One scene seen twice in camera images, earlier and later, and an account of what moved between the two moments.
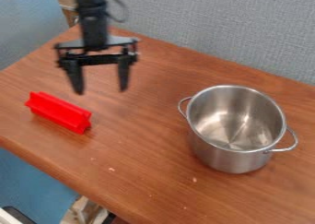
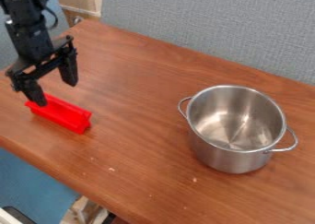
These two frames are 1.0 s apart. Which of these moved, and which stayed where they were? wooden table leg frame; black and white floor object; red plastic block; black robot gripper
Moved: black robot gripper
Stayed: black and white floor object; wooden table leg frame; red plastic block
